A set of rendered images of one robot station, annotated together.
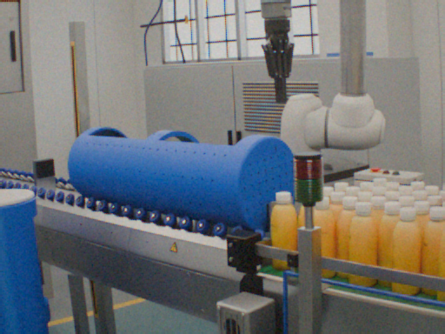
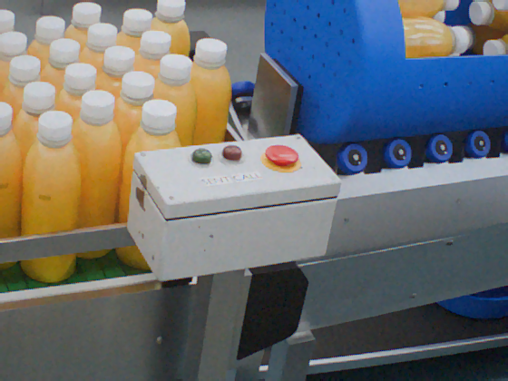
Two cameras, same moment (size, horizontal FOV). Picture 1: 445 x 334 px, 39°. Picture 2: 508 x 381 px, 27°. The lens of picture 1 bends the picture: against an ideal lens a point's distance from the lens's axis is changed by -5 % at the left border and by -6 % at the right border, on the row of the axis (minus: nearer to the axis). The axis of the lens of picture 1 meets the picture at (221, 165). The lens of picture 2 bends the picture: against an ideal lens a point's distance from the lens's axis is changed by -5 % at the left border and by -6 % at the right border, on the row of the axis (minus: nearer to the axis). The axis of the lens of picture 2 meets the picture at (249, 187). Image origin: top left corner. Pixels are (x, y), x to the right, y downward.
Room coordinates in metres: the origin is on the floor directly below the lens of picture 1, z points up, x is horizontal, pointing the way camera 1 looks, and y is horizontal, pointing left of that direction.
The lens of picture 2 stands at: (2.24, -1.48, 1.70)
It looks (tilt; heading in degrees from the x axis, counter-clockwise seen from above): 32 degrees down; 105
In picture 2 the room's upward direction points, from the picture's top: 10 degrees clockwise
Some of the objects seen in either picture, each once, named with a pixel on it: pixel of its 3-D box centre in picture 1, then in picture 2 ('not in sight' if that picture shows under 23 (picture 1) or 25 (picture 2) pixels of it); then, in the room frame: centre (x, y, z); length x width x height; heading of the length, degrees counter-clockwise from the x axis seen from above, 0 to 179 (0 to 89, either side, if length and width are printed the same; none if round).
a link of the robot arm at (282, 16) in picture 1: (275, 10); not in sight; (1.90, -0.18, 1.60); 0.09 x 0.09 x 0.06
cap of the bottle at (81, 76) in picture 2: (379, 190); (80, 75); (1.72, -0.42, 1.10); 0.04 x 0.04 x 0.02
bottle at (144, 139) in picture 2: not in sight; (150, 190); (1.84, -0.45, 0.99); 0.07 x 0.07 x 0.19
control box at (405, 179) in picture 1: (388, 188); (231, 204); (1.96, -0.51, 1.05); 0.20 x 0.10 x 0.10; 45
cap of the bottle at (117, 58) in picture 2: (353, 190); (119, 58); (1.74, -0.35, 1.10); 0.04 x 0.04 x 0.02
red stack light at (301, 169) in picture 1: (308, 167); not in sight; (1.38, -0.18, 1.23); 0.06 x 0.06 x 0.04
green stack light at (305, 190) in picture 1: (308, 188); not in sight; (1.38, -0.18, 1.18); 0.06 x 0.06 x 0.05
